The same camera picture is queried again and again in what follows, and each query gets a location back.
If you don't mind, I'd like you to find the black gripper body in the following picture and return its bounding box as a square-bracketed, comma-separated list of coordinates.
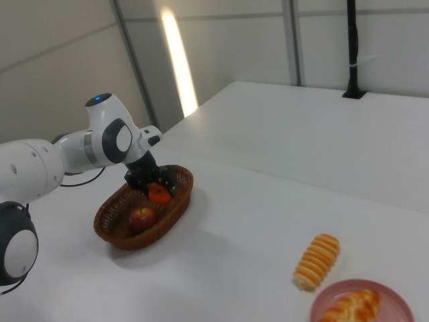
[125, 151, 162, 185]

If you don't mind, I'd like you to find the toy orange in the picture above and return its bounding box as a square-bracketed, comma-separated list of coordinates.
[148, 182, 174, 205]

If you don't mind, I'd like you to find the red toy apple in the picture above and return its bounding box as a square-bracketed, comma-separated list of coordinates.
[129, 207, 158, 235]

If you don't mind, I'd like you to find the striped toy bread roll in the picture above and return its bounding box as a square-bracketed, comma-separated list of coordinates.
[293, 233, 341, 291]

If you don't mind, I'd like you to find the braided toy bread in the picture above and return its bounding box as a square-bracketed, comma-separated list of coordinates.
[318, 288, 382, 322]

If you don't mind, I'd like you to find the brown woven basket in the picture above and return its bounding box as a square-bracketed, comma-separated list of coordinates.
[93, 164, 194, 251]

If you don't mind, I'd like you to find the pink plate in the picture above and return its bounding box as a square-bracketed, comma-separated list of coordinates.
[309, 278, 416, 322]

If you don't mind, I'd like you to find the black stand with clamp base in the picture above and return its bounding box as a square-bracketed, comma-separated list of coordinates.
[341, 0, 367, 99]

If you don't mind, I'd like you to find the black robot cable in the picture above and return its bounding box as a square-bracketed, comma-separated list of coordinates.
[0, 166, 107, 296]

